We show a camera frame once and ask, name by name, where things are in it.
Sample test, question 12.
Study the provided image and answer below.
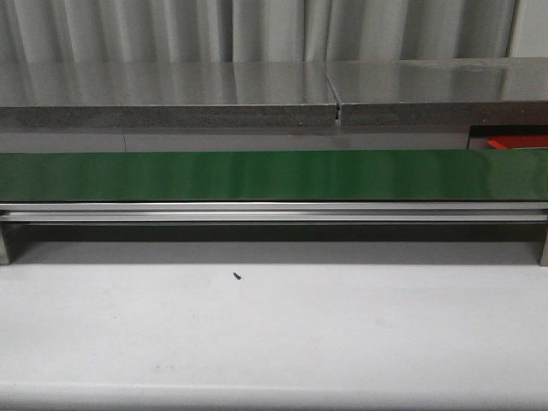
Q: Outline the green conveyor belt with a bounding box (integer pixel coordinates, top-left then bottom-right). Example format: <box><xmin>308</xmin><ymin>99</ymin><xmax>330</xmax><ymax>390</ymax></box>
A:
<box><xmin>1</xmin><ymin>149</ymin><xmax>547</xmax><ymax>202</ymax></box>

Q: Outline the aluminium conveyor frame rail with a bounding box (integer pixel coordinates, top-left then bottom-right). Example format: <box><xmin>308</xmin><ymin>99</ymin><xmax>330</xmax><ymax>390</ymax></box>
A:
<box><xmin>1</xmin><ymin>201</ymin><xmax>547</xmax><ymax>224</ymax></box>

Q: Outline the red plastic bin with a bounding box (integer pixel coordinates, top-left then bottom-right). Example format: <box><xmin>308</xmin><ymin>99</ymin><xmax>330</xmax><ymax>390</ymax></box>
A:
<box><xmin>486</xmin><ymin>134</ymin><xmax>548</xmax><ymax>150</ymax></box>

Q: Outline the conveyor support leg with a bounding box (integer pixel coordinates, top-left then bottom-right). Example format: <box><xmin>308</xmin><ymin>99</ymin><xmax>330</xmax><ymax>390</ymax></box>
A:
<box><xmin>539</xmin><ymin>224</ymin><xmax>548</xmax><ymax>267</ymax></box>
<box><xmin>0</xmin><ymin>223</ymin><xmax>16</xmax><ymax>265</ymax></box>

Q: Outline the grey stone slab right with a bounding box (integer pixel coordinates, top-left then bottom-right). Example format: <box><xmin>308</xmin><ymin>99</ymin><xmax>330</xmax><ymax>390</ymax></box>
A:
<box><xmin>325</xmin><ymin>57</ymin><xmax>547</xmax><ymax>127</ymax></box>

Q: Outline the grey curtain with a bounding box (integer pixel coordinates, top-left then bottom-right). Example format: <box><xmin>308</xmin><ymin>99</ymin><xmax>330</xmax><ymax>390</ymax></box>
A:
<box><xmin>1</xmin><ymin>1</ymin><xmax>518</xmax><ymax>63</ymax></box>

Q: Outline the right conveyor support leg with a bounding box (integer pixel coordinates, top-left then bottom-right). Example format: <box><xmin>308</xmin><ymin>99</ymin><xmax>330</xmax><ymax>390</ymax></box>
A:
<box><xmin>539</xmin><ymin>224</ymin><xmax>548</xmax><ymax>267</ymax></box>

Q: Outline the left conveyor support leg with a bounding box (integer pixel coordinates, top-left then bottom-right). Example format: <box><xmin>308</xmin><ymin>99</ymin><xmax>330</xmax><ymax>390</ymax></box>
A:
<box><xmin>0</xmin><ymin>223</ymin><xmax>16</xmax><ymax>265</ymax></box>

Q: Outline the grey stone slab left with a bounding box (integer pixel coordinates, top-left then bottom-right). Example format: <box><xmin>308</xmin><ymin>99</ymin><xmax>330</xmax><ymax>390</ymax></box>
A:
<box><xmin>1</xmin><ymin>63</ymin><xmax>337</xmax><ymax>128</ymax></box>

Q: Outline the grey stone slab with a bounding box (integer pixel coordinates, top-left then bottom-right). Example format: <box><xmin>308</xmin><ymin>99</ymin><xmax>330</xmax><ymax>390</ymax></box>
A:
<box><xmin>1</xmin><ymin>63</ymin><xmax>337</xmax><ymax>128</ymax></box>
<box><xmin>325</xmin><ymin>57</ymin><xmax>547</xmax><ymax>127</ymax></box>

